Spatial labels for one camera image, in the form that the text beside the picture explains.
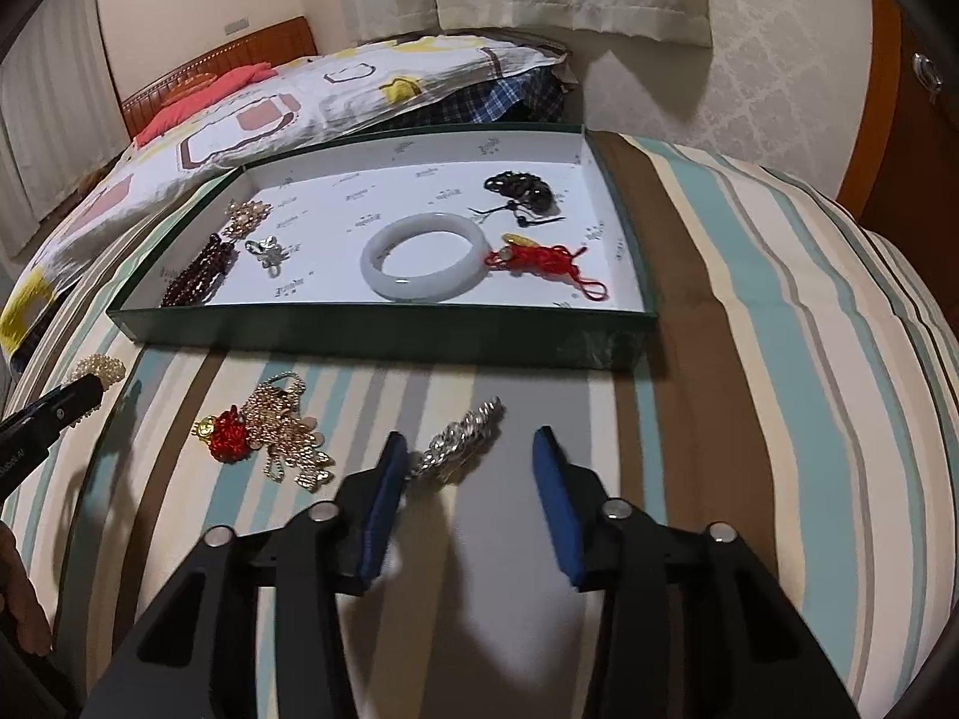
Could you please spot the red pillow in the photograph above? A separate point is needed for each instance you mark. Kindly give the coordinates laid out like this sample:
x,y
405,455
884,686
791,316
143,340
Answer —
x,y
202,101

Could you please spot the green cardboard box tray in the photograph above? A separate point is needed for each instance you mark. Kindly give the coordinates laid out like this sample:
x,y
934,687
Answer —
x,y
337,187

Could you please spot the wall socket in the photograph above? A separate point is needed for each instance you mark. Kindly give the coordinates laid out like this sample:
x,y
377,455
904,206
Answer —
x,y
236,24

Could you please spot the wooden headboard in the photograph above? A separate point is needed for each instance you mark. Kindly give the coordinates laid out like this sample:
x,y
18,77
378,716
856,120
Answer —
x,y
225,52

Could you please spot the wooden door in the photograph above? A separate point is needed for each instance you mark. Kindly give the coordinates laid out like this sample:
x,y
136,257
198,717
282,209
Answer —
x,y
914,142

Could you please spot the orange cushion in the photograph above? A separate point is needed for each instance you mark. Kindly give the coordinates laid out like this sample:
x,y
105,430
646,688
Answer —
x,y
187,88

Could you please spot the blue plaid bed sheet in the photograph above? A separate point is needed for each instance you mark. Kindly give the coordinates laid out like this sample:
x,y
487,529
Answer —
x,y
502,101

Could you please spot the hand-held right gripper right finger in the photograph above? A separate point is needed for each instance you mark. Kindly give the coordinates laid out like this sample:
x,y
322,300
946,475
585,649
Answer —
x,y
558,509

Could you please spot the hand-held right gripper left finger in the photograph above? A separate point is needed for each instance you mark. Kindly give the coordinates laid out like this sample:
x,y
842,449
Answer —
x,y
378,509

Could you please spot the pearl and rhinestone brooch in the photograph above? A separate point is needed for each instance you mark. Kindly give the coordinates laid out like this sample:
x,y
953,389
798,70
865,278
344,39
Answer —
x,y
247,217

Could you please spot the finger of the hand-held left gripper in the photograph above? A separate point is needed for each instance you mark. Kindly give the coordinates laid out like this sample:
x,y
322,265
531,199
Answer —
x,y
60,404

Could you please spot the white jade bangle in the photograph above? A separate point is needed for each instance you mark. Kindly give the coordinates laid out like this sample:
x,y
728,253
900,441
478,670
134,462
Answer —
x,y
374,262

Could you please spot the patterned white bedsheet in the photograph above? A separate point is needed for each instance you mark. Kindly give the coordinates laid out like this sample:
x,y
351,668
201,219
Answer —
x,y
225,127

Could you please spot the person's left hand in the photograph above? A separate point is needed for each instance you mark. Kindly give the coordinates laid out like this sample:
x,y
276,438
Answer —
x,y
19,584

